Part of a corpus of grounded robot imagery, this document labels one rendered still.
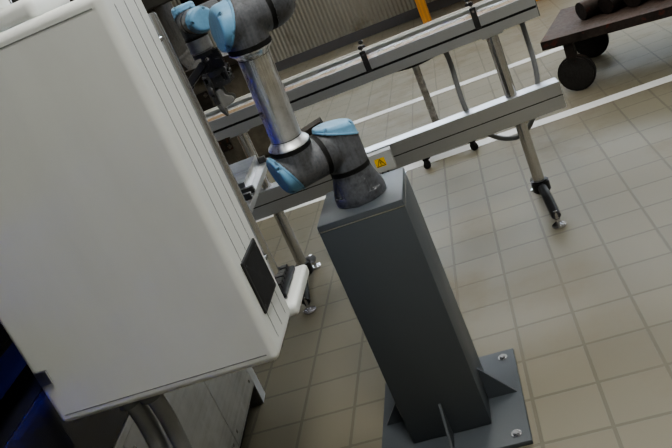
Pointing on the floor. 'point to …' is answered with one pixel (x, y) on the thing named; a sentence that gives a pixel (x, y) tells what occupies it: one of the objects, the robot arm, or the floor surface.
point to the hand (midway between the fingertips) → (224, 112)
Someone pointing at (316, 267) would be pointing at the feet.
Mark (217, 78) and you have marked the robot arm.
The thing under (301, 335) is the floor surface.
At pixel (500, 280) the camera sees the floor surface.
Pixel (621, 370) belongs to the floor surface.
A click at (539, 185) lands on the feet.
